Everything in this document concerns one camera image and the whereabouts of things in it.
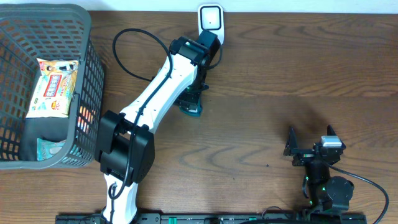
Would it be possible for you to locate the yellow snack bag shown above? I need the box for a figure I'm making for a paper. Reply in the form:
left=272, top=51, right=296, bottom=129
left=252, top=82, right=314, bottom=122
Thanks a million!
left=26, top=58, right=78, bottom=118

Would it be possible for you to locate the teal mouthwash bottle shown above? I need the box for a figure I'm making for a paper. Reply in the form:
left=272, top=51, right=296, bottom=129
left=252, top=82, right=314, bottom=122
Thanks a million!
left=178, top=93, right=202, bottom=116

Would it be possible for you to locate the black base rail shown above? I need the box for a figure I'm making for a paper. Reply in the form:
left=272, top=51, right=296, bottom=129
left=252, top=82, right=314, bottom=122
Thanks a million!
left=55, top=211, right=367, bottom=224

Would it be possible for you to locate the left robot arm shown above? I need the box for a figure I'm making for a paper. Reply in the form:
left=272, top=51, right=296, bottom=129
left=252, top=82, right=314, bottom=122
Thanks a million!
left=95, top=29, right=224, bottom=223

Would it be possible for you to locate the grey plastic mesh basket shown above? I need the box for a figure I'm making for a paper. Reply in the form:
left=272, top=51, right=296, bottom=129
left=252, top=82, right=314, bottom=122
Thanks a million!
left=1, top=4, right=104, bottom=170

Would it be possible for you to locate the light teal candy packet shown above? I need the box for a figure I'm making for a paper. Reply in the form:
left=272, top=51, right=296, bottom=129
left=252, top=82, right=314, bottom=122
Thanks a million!
left=37, top=138, right=66, bottom=161

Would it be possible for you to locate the small orange box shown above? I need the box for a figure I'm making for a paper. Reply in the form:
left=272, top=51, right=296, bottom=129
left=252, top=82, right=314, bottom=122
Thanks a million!
left=77, top=106, right=96, bottom=134

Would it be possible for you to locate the white barcode scanner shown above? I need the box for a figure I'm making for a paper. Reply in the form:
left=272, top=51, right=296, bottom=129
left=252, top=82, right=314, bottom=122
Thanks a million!
left=197, top=4, right=224, bottom=45

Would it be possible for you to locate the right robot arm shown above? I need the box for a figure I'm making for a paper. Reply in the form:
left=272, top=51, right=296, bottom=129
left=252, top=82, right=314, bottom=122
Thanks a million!
left=284, top=125, right=354, bottom=223

